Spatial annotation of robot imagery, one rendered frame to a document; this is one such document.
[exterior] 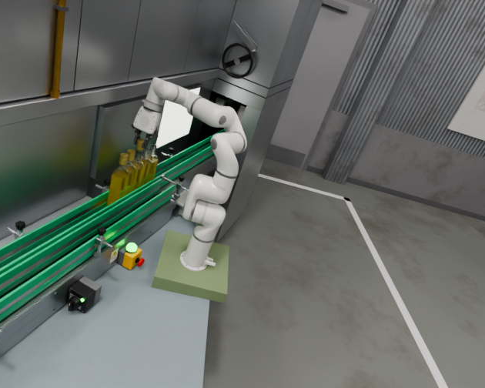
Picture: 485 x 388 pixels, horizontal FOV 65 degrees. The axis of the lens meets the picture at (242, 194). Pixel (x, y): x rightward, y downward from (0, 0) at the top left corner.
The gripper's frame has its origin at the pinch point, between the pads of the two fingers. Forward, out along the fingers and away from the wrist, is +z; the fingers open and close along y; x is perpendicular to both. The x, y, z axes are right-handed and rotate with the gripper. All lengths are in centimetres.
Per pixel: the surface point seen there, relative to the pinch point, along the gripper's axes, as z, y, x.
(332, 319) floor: 90, 130, 125
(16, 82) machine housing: -13, -16, -56
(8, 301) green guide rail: 44, 13, -69
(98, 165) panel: 16.4, -12.1, -6.3
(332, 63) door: -115, 33, 333
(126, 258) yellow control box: 44, 19, -17
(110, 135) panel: 1.8, -12.0, -5.2
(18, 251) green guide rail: 42, -4, -50
